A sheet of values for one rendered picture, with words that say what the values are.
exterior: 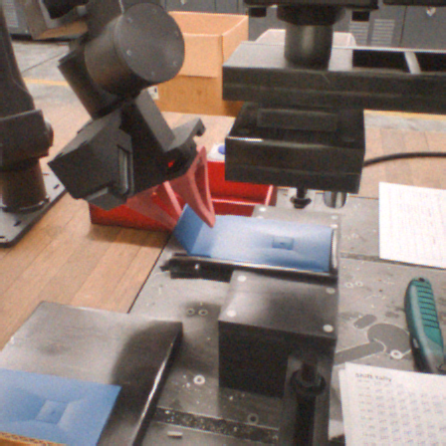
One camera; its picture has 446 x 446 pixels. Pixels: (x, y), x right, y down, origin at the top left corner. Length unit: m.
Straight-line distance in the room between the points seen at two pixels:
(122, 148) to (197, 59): 2.34
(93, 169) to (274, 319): 0.19
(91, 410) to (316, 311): 0.21
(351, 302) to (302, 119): 0.28
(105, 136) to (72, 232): 0.34
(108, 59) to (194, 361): 0.29
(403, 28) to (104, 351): 4.61
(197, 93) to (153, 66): 2.42
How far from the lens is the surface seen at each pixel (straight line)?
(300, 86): 0.39
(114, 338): 0.52
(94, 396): 0.47
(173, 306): 0.58
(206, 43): 2.72
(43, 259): 0.69
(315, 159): 0.37
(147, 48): 0.39
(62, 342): 0.53
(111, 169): 0.40
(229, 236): 0.52
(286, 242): 0.52
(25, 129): 0.71
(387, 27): 4.94
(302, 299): 0.46
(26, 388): 0.50
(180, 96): 2.85
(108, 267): 0.65
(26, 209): 0.77
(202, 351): 0.53
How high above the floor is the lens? 1.28
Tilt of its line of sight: 32 degrees down
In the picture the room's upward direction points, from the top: straight up
